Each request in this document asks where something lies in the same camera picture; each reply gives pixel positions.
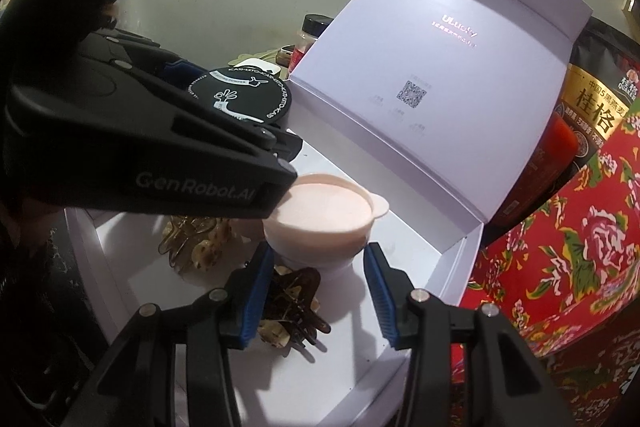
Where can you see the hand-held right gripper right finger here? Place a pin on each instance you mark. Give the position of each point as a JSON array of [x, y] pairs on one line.
[[382, 302]]

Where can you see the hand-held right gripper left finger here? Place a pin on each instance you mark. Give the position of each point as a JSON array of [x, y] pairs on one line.
[[255, 297]]

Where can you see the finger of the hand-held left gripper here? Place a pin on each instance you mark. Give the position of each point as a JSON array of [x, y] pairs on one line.
[[175, 68], [150, 157]]

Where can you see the brown hair claw clip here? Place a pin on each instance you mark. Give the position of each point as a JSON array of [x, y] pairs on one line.
[[295, 307]]

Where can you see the white domed jar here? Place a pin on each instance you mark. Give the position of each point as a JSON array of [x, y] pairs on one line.
[[335, 274]]

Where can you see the black round compact case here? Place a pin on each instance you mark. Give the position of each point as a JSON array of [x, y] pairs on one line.
[[240, 99]]

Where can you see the gold hair claw clip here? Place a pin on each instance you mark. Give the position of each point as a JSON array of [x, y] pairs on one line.
[[200, 247]]

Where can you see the pink shallow dish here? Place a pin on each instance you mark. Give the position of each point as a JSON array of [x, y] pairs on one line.
[[325, 207]]

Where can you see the white gift box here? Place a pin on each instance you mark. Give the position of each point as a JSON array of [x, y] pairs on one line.
[[425, 107]]

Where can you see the white flat device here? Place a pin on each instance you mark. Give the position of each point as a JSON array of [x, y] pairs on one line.
[[260, 63]]

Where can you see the red jar with black lid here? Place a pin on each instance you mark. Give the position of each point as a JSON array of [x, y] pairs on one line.
[[312, 37]]

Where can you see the red floral paper bag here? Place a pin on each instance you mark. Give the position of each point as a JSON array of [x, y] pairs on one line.
[[575, 257]]

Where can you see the black snack bag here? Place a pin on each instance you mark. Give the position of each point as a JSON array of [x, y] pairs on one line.
[[595, 107]]

